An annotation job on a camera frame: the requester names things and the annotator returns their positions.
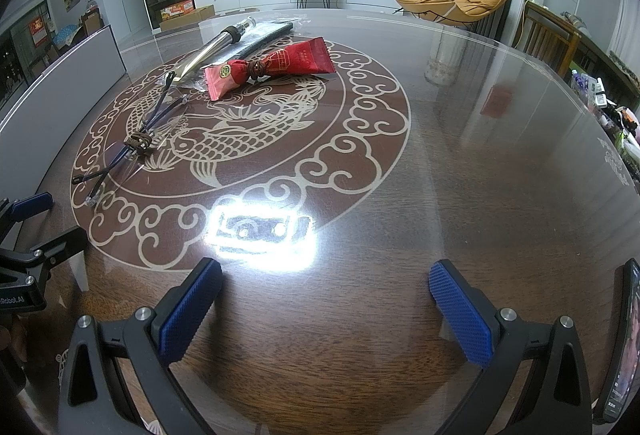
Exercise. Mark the cardboard box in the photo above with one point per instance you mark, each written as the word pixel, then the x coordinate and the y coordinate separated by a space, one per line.
pixel 192 17

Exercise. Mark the black smartphone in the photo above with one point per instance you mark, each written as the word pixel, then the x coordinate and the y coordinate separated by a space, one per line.
pixel 622 355

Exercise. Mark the gold metal tube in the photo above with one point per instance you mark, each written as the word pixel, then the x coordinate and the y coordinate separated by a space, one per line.
pixel 210 50

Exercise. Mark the cluttered wooden sideboard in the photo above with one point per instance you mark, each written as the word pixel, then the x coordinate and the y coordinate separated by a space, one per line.
pixel 610 80

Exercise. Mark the grey storage container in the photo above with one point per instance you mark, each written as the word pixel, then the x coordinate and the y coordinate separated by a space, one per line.
pixel 65 85

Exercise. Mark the red packet gold emblem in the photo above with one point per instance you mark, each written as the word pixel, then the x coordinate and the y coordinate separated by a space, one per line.
pixel 222 77

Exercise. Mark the wooden chair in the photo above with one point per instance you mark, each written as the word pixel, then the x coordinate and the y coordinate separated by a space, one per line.
pixel 547 35

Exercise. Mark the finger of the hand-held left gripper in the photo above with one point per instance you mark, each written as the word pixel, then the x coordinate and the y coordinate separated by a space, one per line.
pixel 65 240
pixel 32 206

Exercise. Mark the clear plastic package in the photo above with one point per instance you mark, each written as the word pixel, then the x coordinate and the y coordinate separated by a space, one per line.
pixel 265 37

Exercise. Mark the yellow lounge chair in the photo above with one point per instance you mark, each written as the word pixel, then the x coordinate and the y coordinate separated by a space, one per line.
pixel 430 0

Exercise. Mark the plain red packet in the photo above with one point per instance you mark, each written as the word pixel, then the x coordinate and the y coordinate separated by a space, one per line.
pixel 300 57

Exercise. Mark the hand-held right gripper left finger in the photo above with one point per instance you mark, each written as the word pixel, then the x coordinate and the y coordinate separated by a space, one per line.
pixel 192 310

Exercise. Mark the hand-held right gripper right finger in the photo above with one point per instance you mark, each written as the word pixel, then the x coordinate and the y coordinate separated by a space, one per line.
pixel 462 315

